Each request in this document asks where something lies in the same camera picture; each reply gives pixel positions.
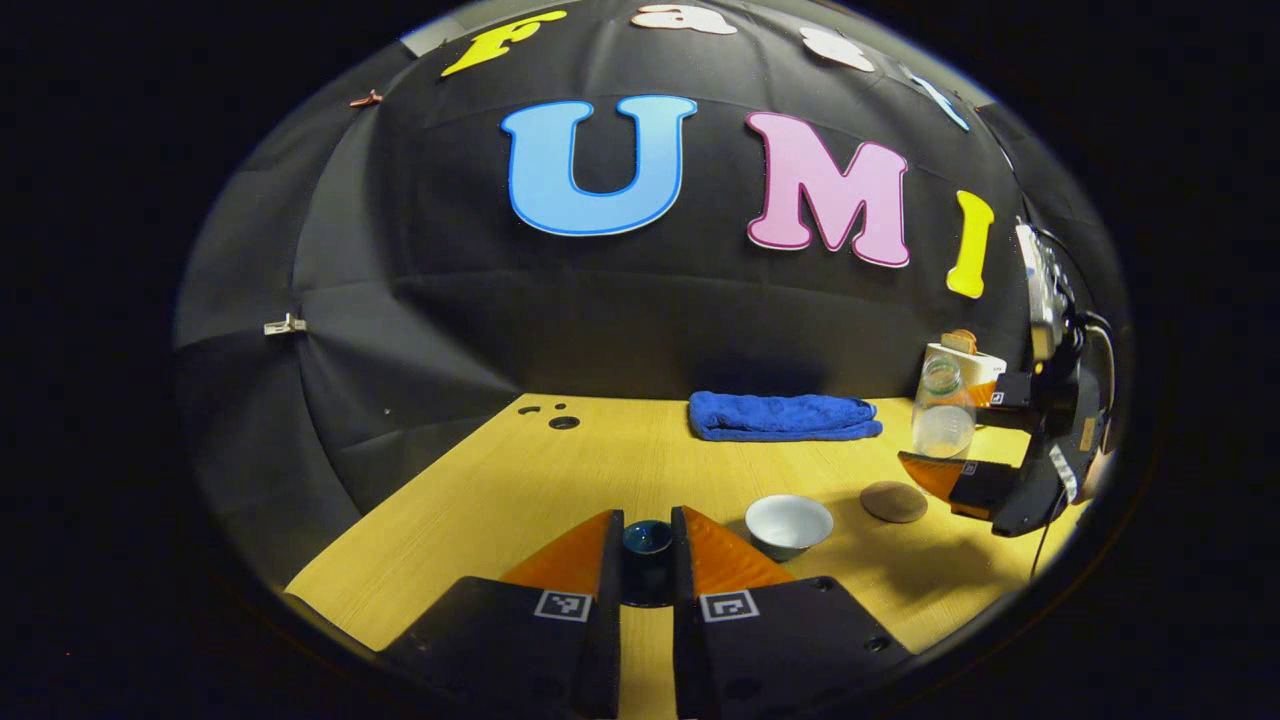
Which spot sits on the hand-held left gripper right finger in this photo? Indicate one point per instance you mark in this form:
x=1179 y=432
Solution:
x=690 y=620

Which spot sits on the white teacup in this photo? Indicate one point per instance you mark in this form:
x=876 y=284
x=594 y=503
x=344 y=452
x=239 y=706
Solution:
x=788 y=520

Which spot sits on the round brown coaster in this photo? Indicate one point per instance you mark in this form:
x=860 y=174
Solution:
x=893 y=501

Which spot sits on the dark teal teacup lid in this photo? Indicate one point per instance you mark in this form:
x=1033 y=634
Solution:
x=647 y=540

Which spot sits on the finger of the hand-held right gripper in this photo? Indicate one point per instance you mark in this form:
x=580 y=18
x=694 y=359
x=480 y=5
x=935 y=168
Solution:
x=1012 y=390
x=980 y=485

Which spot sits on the red clip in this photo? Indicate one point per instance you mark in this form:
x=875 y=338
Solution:
x=365 y=99

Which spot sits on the white clip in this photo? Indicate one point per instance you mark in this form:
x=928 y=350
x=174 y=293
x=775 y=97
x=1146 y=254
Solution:
x=285 y=325

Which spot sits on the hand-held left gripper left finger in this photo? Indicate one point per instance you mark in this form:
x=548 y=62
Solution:
x=605 y=620

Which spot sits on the white toaster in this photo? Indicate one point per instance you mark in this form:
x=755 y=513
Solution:
x=985 y=365

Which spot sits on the clear plastic water bottle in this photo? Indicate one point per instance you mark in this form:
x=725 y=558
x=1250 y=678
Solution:
x=942 y=425

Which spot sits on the folded blue towel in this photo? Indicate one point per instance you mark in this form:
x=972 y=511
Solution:
x=780 y=417

